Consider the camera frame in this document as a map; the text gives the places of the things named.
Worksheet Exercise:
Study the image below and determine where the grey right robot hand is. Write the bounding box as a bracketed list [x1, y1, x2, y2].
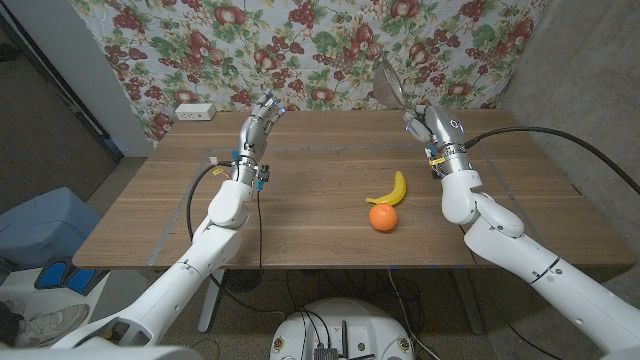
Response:
[402, 104, 469, 150]

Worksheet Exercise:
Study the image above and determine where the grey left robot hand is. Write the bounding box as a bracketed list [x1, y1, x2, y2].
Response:
[238, 89, 287, 160]

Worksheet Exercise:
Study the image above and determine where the metal mesh sieve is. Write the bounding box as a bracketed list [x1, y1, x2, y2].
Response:
[372, 57, 415, 113]

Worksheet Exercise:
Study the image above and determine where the yellow banana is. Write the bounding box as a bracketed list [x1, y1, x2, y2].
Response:
[365, 170, 408, 207]

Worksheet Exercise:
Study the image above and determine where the white power strip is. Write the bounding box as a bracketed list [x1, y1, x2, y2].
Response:
[174, 102, 218, 122]

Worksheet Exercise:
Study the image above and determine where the orange fruit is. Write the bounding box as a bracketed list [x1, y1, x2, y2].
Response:
[368, 203, 400, 233]

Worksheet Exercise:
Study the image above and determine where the black round disc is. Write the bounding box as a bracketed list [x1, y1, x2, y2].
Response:
[223, 269, 265, 295]

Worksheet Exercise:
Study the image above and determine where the white table leg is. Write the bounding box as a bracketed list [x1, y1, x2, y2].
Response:
[197, 268, 227, 335]
[451, 267, 487, 336]

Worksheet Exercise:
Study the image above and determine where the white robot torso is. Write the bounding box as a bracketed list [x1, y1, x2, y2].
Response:
[268, 298, 417, 360]

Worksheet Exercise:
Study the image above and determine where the blue-grey storage bin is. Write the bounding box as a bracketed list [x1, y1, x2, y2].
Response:
[0, 187, 102, 272]

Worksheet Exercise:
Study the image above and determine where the black item with blue pads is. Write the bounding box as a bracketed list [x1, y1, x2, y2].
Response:
[33, 256, 109, 294]

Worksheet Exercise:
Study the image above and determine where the white sneaker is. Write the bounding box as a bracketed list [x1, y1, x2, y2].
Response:
[0, 298, 26, 318]
[14, 303, 91, 349]

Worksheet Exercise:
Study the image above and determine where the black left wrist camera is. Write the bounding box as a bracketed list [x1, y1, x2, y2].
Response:
[253, 163, 271, 194]

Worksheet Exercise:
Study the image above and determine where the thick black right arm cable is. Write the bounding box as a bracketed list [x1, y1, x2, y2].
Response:
[463, 125, 640, 197]

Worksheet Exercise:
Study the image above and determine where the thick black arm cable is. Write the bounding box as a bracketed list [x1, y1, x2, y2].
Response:
[185, 159, 289, 321]
[463, 125, 640, 197]

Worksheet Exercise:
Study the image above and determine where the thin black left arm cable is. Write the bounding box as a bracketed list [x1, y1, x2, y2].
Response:
[255, 190, 265, 274]

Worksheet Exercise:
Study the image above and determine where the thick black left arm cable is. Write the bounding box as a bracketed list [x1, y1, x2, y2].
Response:
[185, 159, 289, 321]

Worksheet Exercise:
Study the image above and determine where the grey floor cable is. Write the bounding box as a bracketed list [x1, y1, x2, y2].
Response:
[386, 268, 442, 360]

